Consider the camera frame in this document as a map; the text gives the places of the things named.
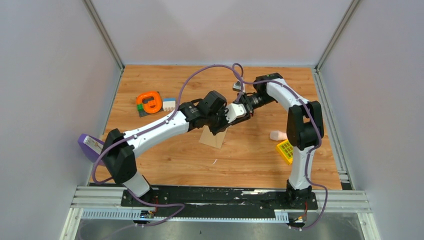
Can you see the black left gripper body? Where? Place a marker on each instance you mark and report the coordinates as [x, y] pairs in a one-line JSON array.
[[218, 122]]

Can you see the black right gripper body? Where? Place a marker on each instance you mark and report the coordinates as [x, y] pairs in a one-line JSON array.
[[254, 101]]

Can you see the tan paper envelope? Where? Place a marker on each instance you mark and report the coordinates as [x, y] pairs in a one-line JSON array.
[[215, 141]]

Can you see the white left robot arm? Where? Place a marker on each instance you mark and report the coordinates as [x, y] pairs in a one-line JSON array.
[[121, 149]]

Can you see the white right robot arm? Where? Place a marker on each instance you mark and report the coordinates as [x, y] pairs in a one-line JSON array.
[[304, 129]]

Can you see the pink toy microphone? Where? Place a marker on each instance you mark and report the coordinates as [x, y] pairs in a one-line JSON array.
[[277, 135]]

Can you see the white and blue building block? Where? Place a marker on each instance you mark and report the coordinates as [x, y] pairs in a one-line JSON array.
[[169, 104]]

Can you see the yellow building block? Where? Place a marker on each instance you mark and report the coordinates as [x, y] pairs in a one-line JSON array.
[[286, 151]]

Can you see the orange curved toy track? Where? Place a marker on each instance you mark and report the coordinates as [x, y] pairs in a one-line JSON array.
[[151, 100]]

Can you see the dark grey building plate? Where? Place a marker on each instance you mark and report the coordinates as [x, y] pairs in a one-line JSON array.
[[142, 113]]

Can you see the green building block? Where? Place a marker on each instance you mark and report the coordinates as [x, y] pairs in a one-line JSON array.
[[140, 108]]

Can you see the purple box with card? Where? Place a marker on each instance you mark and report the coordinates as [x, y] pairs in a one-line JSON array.
[[90, 146]]

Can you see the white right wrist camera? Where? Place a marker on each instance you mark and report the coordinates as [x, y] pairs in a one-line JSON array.
[[237, 87]]

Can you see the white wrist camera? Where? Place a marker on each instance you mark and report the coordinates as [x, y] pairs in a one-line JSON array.
[[237, 87], [234, 111]]

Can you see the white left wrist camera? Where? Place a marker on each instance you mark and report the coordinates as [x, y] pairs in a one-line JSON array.
[[234, 111]]

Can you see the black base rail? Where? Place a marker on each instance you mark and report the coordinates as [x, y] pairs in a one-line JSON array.
[[225, 202]]

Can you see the white slotted cable duct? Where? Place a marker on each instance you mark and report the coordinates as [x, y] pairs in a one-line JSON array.
[[140, 215]]

